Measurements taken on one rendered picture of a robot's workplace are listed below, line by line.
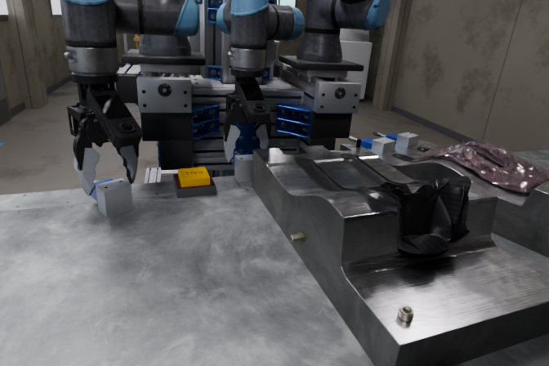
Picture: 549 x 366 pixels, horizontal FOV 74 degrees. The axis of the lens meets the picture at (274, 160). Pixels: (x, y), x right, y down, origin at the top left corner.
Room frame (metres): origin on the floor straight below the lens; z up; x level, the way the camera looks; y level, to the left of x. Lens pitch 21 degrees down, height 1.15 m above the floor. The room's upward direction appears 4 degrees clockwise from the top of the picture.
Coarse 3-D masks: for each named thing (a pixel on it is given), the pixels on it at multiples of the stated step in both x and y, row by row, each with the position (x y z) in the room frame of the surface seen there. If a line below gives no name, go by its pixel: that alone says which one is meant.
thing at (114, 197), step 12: (96, 180) 0.65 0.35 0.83; (108, 180) 0.64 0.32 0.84; (120, 180) 0.61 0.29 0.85; (96, 192) 0.59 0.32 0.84; (108, 192) 0.57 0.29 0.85; (120, 192) 0.58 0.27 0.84; (108, 204) 0.57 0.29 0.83; (120, 204) 0.58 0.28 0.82; (132, 204) 0.60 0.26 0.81; (108, 216) 0.57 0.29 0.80
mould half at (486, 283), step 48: (288, 192) 0.55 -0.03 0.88; (336, 192) 0.48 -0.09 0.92; (480, 192) 0.49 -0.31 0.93; (336, 240) 0.40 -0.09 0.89; (384, 240) 0.41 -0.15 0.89; (480, 240) 0.47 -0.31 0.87; (336, 288) 0.38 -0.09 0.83; (384, 288) 0.35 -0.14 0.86; (432, 288) 0.36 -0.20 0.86; (480, 288) 0.37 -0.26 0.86; (528, 288) 0.37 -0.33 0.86; (384, 336) 0.29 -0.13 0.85; (432, 336) 0.29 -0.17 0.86; (480, 336) 0.31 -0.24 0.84; (528, 336) 0.35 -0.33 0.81
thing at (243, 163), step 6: (234, 156) 0.81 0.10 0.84; (240, 156) 0.78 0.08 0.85; (246, 156) 0.78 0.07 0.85; (252, 156) 0.79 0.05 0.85; (234, 162) 0.79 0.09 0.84; (240, 162) 0.75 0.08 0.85; (246, 162) 0.76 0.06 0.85; (252, 162) 0.76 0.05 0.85; (234, 168) 0.78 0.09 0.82; (240, 168) 0.75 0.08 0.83; (246, 168) 0.76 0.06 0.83; (234, 174) 0.78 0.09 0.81; (240, 174) 0.75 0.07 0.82; (246, 174) 0.76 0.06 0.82; (240, 180) 0.76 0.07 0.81; (246, 180) 0.76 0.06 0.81
